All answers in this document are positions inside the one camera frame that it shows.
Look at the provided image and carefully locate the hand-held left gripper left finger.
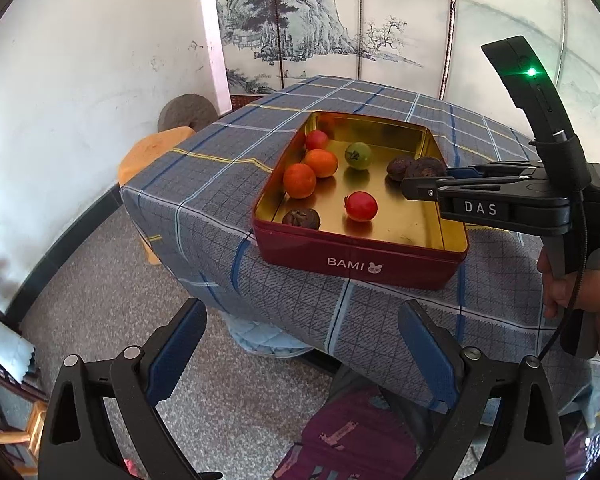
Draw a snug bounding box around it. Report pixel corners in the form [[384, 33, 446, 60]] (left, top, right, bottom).
[[37, 297, 208, 480]]

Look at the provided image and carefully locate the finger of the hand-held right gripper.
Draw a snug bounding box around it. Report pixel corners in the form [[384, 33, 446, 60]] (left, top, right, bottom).
[[400, 174, 572, 204], [444, 161, 547, 181]]

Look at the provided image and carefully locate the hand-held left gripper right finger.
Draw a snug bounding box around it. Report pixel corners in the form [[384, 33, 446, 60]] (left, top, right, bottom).
[[397, 299, 566, 480]]

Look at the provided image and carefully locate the dark brown passion fruit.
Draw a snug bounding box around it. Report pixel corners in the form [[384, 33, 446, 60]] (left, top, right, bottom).
[[386, 156, 417, 182], [412, 156, 448, 179], [281, 208, 322, 231]]

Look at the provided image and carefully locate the large red tomato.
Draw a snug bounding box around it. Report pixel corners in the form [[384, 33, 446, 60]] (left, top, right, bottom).
[[343, 191, 379, 222]]

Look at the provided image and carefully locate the green persimmon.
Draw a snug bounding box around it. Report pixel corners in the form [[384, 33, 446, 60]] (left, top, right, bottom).
[[344, 142, 372, 170]]

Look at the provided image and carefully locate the red tin box gold inside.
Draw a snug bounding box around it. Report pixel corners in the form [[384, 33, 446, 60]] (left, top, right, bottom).
[[251, 110, 470, 291]]

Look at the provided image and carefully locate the orange tangerine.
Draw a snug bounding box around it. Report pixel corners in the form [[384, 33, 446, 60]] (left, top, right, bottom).
[[304, 149, 339, 179], [283, 163, 317, 199]]

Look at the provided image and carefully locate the person's right hand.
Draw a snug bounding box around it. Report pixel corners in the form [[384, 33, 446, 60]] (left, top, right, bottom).
[[536, 247, 600, 332]]

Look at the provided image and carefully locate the blue quilted cushion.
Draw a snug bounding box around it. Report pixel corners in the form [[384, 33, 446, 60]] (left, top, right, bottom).
[[225, 310, 311, 358]]

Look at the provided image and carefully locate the maroon bag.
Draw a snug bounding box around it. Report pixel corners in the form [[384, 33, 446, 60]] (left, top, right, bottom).
[[272, 385, 431, 480]]

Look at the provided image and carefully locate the grey blue checked tablecloth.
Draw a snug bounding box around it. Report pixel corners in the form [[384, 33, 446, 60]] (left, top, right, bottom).
[[120, 75, 600, 411]]

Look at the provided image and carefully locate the wooden chair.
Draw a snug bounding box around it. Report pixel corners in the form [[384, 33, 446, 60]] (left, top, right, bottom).
[[0, 345, 48, 461]]

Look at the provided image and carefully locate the white cloth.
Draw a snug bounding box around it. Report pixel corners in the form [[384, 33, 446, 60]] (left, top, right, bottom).
[[0, 305, 36, 386]]

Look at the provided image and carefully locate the painted landscape folding screen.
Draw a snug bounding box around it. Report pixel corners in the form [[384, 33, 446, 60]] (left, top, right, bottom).
[[212, 0, 600, 171]]

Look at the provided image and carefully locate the orange wooden stool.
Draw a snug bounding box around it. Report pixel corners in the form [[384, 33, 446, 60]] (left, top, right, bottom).
[[117, 126, 197, 266]]

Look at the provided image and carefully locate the grey round millstone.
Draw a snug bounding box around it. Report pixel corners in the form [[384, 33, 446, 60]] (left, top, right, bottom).
[[158, 94, 217, 131]]

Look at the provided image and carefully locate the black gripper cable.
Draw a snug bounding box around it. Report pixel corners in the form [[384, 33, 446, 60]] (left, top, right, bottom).
[[535, 195, 588, 363]]

